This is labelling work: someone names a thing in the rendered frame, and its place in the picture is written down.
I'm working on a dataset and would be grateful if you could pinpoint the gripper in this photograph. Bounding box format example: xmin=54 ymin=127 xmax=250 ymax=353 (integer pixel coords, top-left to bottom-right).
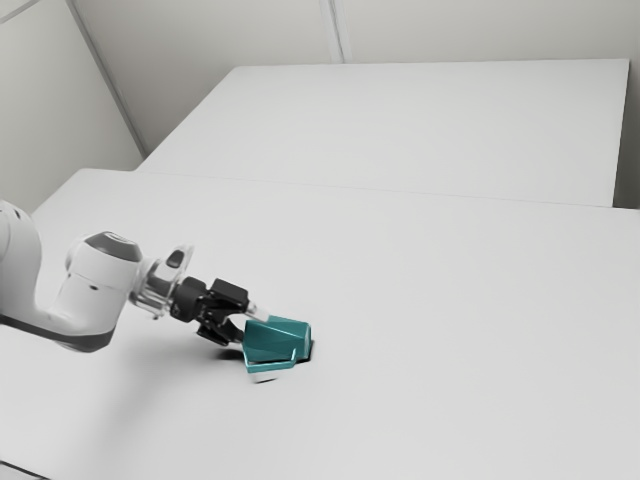
xmin=169 ymin=276 xmax=273 ymax=348

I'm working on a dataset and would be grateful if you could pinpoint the teal faceted mug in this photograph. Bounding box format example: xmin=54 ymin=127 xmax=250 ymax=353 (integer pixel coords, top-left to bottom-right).
xmin=241 ymin=314 xmax=314 ymax=376

